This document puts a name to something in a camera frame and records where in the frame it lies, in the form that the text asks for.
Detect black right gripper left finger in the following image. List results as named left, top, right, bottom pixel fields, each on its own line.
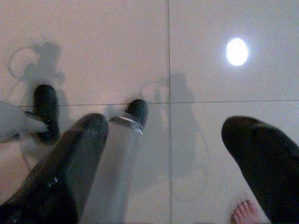
left=0, top=113, right=109, bottom=224

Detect person's bare foot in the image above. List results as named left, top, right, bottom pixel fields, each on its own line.
left=231, top=200, right=266, bottom=224

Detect grey robot right leg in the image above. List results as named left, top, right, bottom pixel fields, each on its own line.
left=83, top=99, right=149, bottom=224

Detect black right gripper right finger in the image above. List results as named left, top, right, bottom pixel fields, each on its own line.
left=221, top=116, right=299, bottom=224

